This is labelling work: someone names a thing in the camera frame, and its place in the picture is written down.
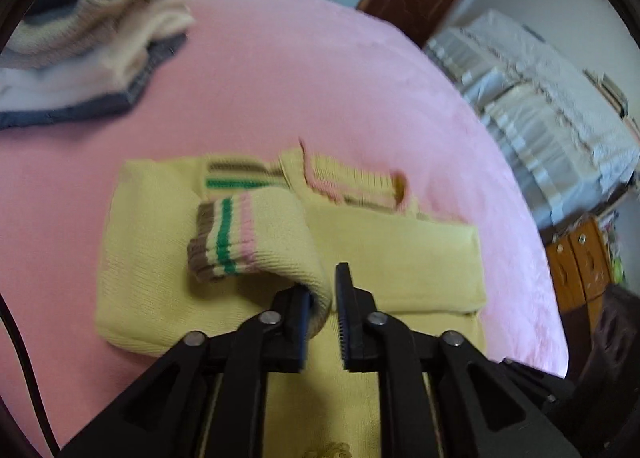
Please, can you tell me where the yellow striped knit sweater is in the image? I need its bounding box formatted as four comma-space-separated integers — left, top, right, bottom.
96, 147, 487, 457

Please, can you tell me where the orange wooden cabinet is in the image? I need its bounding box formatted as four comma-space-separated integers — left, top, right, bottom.
546, 215, 612, 314

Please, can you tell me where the pink fleece bed blanket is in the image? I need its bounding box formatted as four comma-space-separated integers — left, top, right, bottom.
1, 0, 568, 443

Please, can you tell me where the blue denim folded garment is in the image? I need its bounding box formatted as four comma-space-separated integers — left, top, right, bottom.
1, 34, 188, 129

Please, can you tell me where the cream fleece folded garment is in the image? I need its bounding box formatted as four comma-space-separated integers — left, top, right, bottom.
1, 0, 195, 112

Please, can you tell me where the beige knit folded sweater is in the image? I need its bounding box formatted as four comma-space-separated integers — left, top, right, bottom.
1, 0, 152, 69

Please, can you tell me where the black cable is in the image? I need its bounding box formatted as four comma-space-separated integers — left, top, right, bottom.
0, 294, 61, 458

